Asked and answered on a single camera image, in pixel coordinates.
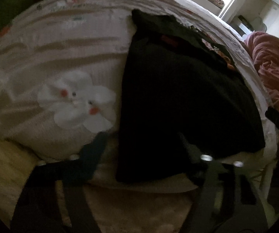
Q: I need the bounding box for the black garment with orange patches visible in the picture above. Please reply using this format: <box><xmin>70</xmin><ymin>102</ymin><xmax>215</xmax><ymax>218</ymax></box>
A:
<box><xmin>112</xmin><ymin>9</ymin><xmax>267</xmax><ymax>185</ymax></box>

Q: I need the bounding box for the white strawberry print bedsheet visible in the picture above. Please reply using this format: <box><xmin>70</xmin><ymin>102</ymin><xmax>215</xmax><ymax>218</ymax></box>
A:
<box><xmin>0</xmin><ymin>0</ymin><xmax>278</xmax><ymax>232</ymax></box>

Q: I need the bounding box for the pink crumpled blanket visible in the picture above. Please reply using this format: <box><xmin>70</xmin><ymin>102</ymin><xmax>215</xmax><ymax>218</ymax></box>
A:
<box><xmin>244</xmin><ymin>31</ymin><xmax>279</xmax><ymax>112</ymax></box>

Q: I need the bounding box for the floral item on windowsill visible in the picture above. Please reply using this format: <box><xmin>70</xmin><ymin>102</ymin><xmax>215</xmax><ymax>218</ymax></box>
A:
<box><xmin>208</xmin><ymin>0</ymin><xmax>225</xmax><ymax>9</ymax></box>

